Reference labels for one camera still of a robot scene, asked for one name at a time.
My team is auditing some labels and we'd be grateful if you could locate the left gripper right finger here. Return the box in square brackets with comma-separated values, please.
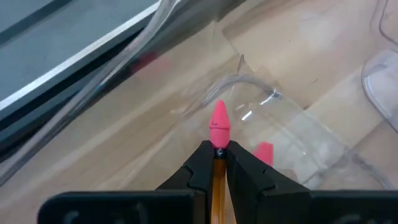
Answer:
[226, 140, 312, 224]

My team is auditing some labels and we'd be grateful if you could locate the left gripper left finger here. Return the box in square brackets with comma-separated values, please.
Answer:
[156, 140, 215, 224]

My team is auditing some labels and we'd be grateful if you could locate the orange pencil pink eraser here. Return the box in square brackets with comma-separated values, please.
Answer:
[208, 99, 231, 224]
[252, 141, 275, 168]

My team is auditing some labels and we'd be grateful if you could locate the clear plastic bin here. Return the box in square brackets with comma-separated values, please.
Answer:
[361, 0, 398, 133]
[0, 0, 392, 192]

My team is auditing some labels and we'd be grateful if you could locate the black aluminium frame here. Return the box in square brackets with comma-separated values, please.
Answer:
[0, 0, 246, 162]

